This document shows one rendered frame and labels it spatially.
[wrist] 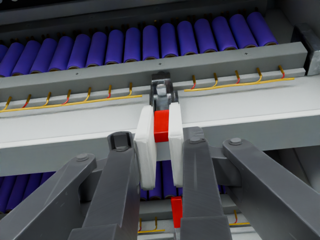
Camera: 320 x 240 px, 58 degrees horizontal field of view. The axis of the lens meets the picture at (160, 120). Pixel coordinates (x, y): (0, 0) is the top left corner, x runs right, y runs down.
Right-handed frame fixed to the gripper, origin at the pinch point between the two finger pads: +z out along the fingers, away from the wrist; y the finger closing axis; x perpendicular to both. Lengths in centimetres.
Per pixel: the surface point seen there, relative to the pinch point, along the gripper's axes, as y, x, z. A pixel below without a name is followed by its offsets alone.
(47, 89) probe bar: -11.3, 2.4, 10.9
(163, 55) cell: 0.4, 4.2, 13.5
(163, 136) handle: 0.0, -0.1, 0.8
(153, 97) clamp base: -0.8, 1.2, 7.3
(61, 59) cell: -10.8, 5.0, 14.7
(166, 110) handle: 0.3, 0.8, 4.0
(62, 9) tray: -11.9, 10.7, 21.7
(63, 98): -10.0, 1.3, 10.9
